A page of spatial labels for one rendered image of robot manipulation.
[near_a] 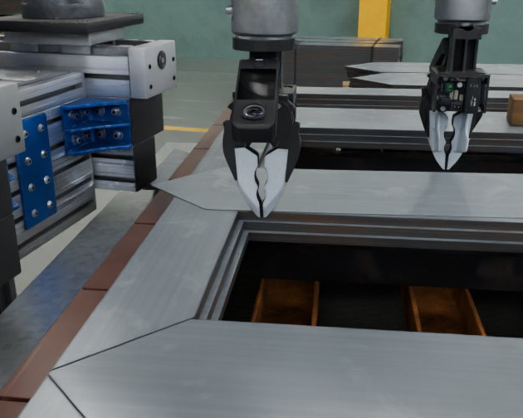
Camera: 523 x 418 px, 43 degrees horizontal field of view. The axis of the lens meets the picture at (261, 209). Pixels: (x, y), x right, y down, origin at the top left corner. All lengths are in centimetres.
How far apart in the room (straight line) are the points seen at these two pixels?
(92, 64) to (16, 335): 54
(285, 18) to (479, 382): 43
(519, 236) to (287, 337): 38
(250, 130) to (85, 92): 64
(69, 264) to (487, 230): 64
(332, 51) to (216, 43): 338
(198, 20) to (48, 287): 765
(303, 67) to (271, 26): 466
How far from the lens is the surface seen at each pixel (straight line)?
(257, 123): 67
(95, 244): 118
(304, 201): 84
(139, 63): 121
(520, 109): 132
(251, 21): 74
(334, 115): 134
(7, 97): 88
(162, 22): 877
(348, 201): 85
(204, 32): 856
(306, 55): 538
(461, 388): 51
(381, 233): 81
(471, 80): 94
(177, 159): 150
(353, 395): 49
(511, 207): 88
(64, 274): 108
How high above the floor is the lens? 114
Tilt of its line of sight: 20 degrees down
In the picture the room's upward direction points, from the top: straight up
